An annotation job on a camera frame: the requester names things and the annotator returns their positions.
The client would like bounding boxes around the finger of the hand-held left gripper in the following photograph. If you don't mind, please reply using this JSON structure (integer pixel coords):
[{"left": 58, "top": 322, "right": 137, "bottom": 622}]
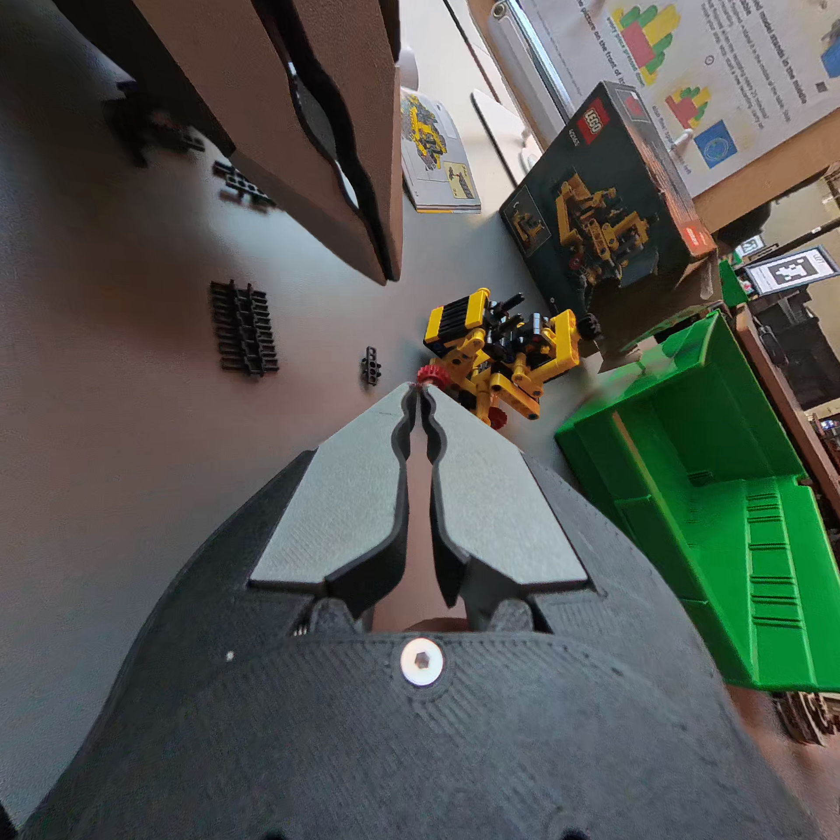
[
  {"left": 282, "top": 0, "right": 404, "bottom": 284},
  {"left": 56, "top": 0, "right": 389, "bottom": 286}
]

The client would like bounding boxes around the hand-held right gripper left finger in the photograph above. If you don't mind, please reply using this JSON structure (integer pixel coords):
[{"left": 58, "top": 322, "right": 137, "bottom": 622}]
[{"left": 248, "top": 382, "right": 418, "bottom": 623}]

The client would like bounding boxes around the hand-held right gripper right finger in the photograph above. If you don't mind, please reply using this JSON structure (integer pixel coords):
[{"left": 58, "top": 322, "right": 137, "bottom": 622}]
[{"left": 419, "top": 385, "right": 589, "bottom": 627}]

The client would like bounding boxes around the yellow lego bulldozer model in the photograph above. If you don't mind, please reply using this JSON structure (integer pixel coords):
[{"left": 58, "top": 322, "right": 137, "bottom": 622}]
[{"left": 416, "top": 287, "right": 602, "bottom": 431}]

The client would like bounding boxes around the black lego track chain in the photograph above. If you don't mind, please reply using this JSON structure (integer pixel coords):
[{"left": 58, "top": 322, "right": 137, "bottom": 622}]
[{"left": 209, "top": 280, "right": 281, "bottom": 379}]

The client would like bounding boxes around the lego instruction booklet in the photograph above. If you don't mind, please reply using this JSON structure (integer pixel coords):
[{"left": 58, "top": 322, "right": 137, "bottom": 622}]
[{"left": 399, "top": 88, "right": 484, "bottom": 215}]

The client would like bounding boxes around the black lego track segment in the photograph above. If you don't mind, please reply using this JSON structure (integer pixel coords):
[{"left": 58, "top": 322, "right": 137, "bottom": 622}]
[{"left": 211, "top": 160, "right": 277, "bottom": 213}]

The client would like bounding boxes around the lego set box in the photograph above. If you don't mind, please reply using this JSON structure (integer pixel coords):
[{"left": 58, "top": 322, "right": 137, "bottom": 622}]
[{"left": 499, "top": 80, "right": 723, "bottom": 355}]

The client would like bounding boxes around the white stand base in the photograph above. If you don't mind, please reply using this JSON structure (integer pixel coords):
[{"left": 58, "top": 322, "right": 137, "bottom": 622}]
[{"left": 470, "top": 0, "right": 573, "bottom": 191}]

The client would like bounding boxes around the green plastic bin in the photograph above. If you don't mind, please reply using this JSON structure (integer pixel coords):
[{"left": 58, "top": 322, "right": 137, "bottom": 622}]
[{"left": 554, "top": 259, "right": 840, "bottom": 694}]

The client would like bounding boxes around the instruction sheet board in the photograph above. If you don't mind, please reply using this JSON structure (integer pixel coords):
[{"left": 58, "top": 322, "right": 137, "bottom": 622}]
[{"left": 469, "top": 0, "right": 840, "bottom": 219}]

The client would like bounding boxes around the printed marker tag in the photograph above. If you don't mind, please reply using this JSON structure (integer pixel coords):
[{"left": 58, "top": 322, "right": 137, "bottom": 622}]
[{"left": 743, "top": 245, "right": 840, "bottom": 297}]

